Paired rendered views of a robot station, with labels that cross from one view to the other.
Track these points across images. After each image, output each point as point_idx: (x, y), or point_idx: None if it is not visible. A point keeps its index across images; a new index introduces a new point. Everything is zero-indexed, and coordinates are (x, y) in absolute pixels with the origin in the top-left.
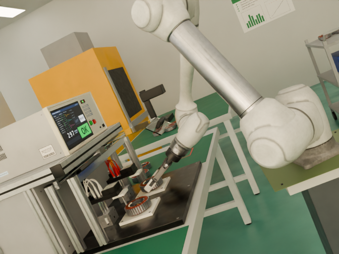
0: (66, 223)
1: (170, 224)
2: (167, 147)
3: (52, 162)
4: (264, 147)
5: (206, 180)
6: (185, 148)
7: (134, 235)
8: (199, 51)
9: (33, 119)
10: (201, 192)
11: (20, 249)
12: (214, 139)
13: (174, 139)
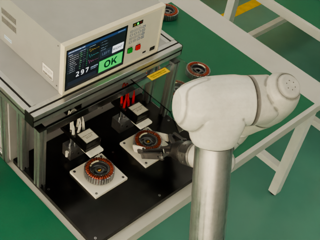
0: (20, 145)
1: (85, 236)
2: (265, 55)
3: (46, 82)
4: None
5: (186, 199)
6: (188, 165)
7: (59, 208)
8: (200, 189)
9: (49, 39)
10: (155, 218)
11: None
12: (292, 124)
13: (187, 146)
